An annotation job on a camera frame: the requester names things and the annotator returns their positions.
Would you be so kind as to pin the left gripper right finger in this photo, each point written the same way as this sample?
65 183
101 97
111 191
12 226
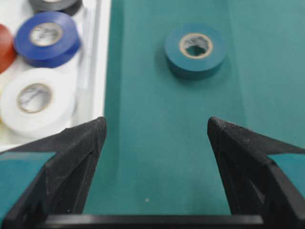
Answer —
254 183

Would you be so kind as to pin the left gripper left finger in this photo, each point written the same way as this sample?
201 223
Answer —
50 175

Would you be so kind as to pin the white tape roll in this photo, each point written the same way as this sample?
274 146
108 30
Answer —
38 103

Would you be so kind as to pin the red tape roll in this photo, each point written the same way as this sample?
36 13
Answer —
7 51

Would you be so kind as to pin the blue tape roll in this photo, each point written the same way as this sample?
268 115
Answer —
48 39

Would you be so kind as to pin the teal green tape roll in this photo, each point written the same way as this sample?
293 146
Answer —
194 51

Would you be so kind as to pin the black tape roll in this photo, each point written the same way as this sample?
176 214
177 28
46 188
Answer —
69 7

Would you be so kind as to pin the green table cloth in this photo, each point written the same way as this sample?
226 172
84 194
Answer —
157 158

